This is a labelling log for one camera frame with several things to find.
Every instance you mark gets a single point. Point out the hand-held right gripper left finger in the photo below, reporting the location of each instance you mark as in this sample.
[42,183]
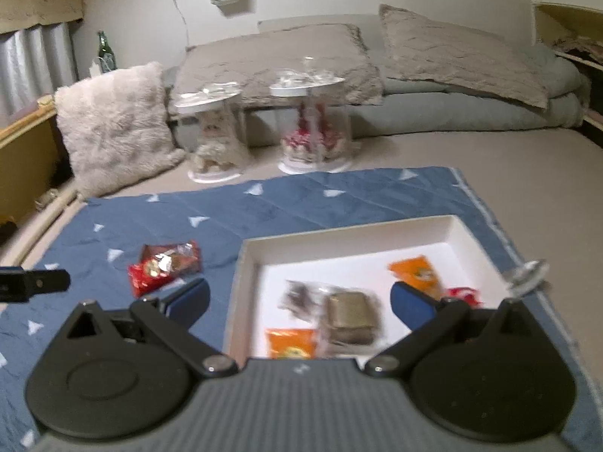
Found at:
[191,299]

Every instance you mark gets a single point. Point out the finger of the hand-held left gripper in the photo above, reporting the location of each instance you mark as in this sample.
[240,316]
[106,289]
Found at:
[10,270]
[44,282]

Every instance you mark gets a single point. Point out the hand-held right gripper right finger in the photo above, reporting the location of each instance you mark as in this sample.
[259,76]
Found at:
[410,303]

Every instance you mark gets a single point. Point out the small orange snack packet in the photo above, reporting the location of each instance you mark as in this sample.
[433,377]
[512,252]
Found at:
[417,273]

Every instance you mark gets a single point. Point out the red snack packet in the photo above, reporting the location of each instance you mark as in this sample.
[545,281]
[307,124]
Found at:
[160,266]

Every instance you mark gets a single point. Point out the small red candy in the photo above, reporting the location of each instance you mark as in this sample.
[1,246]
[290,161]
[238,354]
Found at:
[464,296]

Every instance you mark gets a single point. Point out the clear packet with brown snack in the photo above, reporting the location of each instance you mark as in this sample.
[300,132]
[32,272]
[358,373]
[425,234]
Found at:
[348,318]

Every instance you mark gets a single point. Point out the white shallow cardboard box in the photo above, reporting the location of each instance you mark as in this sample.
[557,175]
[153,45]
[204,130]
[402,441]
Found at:
[344,263]

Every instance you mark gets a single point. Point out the black snack packet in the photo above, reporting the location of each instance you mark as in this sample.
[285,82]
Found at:
[301,299]

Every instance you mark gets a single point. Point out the long orange snack packet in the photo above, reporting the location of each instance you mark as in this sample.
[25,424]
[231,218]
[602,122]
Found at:
[289,343]

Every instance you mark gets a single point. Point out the blue quilted mat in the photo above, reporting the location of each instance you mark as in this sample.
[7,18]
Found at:
[235,212]

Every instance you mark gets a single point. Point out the clear case with white doll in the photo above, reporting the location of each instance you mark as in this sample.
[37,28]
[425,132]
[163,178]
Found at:
[214,136]

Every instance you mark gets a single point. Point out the fluffy white pillow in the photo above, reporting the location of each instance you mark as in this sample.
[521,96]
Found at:
[113,127]

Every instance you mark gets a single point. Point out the grey comforter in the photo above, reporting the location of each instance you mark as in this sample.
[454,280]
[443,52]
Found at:
[471,113]

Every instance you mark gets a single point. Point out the clear case with pink doll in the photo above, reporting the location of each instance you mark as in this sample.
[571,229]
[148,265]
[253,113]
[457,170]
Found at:
[313,127]

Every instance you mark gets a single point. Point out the grey curtain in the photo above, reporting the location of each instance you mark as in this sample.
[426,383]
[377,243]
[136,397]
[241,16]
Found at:
[33,66]

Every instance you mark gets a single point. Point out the green glass bottle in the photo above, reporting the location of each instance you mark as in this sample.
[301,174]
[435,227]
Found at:
[106,54]

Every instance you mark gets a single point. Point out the beige curtain valance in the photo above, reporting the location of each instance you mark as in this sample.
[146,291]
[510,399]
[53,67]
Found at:
[37,4]

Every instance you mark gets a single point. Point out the wooden bedside shelf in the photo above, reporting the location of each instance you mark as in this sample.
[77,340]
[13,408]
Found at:
[574,33]

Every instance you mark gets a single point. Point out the wooden bed frame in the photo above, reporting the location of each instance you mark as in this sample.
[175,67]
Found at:
[23,150]

